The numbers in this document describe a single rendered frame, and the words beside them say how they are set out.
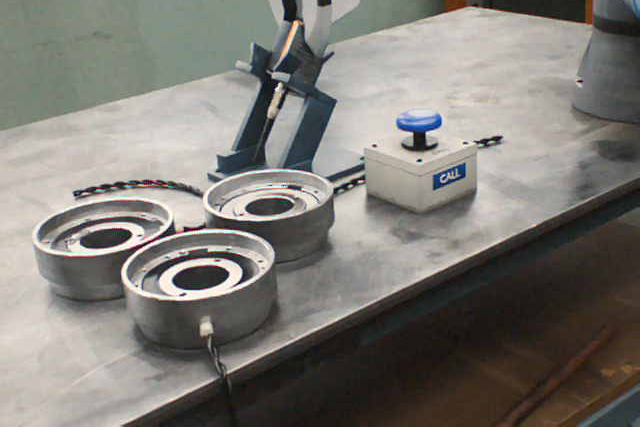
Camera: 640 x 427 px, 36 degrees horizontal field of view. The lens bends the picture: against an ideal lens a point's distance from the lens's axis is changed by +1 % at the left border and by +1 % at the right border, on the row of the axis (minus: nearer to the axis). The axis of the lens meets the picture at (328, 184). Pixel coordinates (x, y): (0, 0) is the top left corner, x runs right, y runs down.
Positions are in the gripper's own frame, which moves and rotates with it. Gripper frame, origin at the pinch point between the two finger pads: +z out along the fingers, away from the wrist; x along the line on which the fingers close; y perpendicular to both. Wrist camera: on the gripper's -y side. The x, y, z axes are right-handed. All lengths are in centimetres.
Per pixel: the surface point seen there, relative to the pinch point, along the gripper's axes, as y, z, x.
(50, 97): 39, 43, 148
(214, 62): 86, 45, 147
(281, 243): -15.4, 10.2, -15.4
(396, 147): 0.3, 7.7, -12.1
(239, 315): -24.3, 10.0, -22.2
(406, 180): -1.6, 9.4, -15.1
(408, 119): 0.5, 4.9, -13.5
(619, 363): 23.9, 37.3, -19.7
